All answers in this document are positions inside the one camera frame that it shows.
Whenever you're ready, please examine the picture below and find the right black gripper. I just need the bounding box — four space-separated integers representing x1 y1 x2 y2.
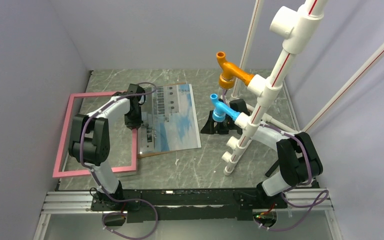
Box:
200 110 239 135

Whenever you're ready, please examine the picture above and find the building and sky photo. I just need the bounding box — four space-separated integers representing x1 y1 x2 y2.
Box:
138 84 202 157

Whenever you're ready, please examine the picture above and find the pink picture frame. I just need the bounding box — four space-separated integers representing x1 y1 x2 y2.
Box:
52 91 138 179

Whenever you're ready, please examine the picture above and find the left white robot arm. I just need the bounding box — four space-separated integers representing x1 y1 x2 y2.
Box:
68 83 148 210

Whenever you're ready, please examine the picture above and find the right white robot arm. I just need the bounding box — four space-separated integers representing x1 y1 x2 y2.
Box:
200 94 323 208

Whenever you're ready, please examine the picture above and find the blue pipe fitting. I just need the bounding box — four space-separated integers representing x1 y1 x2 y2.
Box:
209 93 240 123

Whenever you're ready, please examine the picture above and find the orange pipe fitting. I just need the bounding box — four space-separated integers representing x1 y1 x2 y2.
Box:
216 51 255 90

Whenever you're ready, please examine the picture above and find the black flat bar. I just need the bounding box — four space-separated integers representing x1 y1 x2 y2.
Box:
265 160 279 178

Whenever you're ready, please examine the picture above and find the white pvc pipe stand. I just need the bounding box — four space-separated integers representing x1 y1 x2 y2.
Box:
222 0 327 176

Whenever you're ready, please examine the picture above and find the white diagonal pipe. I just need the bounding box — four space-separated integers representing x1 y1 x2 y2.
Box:
302 42 384 132

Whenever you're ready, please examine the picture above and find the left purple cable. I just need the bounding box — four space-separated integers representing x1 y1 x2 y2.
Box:
79 82 160 240

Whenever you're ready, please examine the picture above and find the purple cable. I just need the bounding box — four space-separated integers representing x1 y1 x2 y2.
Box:
220 88 330 233
79 82 160 240

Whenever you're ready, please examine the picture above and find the brown frame backing board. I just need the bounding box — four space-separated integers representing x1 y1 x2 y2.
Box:
138 84 181 158

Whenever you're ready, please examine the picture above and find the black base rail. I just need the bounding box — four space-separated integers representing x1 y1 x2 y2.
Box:
90 187 287 223

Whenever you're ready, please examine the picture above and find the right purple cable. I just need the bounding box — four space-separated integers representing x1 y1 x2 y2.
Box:
220 88 330 233

